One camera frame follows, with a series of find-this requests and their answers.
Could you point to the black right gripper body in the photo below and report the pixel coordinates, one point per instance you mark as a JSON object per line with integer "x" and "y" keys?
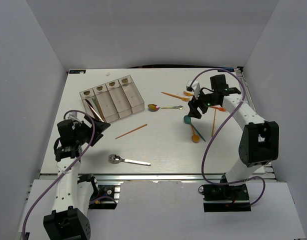
{"x": 206, "y": 101}

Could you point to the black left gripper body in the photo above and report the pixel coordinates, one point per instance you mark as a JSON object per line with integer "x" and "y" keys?
{"x": 82, "y": 133}

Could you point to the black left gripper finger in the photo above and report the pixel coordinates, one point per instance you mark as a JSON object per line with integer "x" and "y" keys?
{"x": 96, "y": 126}
{"x": 96, "y": 138}

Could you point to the dark iridescent metal knife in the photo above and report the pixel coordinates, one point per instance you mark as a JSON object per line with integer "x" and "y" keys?
{"x": 94, "y": 112}

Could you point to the teal plastic spoon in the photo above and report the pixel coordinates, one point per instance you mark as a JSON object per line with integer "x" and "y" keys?
{"x": 187, "y": 120}

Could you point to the teal plastic knife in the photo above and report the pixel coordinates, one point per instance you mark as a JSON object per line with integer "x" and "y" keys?
{"x": 95, "y": 102}

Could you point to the orange plastic knife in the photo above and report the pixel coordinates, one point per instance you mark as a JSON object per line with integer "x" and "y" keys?
{"x": 102, "y": 116}

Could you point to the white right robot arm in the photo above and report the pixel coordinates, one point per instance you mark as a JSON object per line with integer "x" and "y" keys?
{"x": 259, "y": 143}

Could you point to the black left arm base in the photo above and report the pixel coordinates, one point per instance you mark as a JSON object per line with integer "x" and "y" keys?
{"x": 105, "y": 195}

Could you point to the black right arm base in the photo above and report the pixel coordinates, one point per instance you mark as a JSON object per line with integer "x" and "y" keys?
{"x": 224, "y": 199}

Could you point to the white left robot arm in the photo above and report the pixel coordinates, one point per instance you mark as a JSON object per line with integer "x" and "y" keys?
{"x": 68, "y": 219}

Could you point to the orange plastic fork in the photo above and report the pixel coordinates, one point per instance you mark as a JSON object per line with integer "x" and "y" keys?
{"x": 188, "y": 94}
{"x": 219, "y": 108}
{"x": 184, "y": 99}

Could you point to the silver metal spoon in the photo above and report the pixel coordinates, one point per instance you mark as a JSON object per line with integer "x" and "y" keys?
{"x": 116, "y": 159}

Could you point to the orange plastic chopstick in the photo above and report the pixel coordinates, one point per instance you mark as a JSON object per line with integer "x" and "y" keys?
{"x": 213, "y": 123}
{"x": 131, "y": 131}

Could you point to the clear four-compartment organizer tray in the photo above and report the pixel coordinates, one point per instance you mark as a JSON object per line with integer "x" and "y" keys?
{"x": 118, "y": 99}

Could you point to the orange plastic spoon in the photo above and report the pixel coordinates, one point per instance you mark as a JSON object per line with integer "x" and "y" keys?
{"x": 195, "y": 137}

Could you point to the blue label sticker right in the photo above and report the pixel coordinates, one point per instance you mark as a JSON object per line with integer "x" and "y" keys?
{"x": 232, "y": 70}

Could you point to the blue label sticker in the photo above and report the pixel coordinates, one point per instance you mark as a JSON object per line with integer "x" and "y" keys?
{"x": 77, "y": 71}
{"x": 232, "y": 70}

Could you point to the iridescent ornate metal spoon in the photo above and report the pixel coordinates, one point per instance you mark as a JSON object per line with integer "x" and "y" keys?
{"x": 155, "y": 108}

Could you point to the blue label sticker left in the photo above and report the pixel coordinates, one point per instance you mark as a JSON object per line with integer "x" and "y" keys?
{"x": 77, "y": 71}

